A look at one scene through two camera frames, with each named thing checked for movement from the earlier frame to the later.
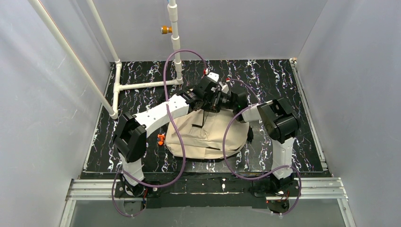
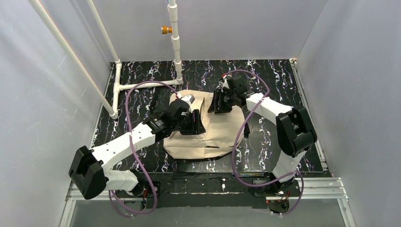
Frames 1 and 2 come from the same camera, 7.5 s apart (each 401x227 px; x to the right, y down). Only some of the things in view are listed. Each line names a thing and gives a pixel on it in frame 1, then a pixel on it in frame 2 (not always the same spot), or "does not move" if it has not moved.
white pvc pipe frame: x=113 y=108 does not move
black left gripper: x=203 y=102 → x=196 y=122
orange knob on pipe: x=164 y=29 does not move
